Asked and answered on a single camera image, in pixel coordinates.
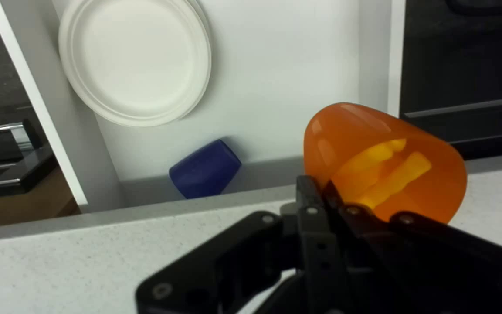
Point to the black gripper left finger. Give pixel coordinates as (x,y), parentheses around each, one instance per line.
(226,272)

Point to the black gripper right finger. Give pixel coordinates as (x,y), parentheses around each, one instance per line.
(423,265)

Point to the orange translucent cup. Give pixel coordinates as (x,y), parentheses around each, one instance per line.
(382,162)

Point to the wooden top drawer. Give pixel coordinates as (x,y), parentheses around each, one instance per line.
(274,65)

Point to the blue cup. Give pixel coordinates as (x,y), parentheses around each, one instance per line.
(206,171)

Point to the grey appliance drawer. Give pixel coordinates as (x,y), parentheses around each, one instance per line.
(452,72)

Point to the white paper plates stack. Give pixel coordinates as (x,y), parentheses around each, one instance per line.
(137,61)

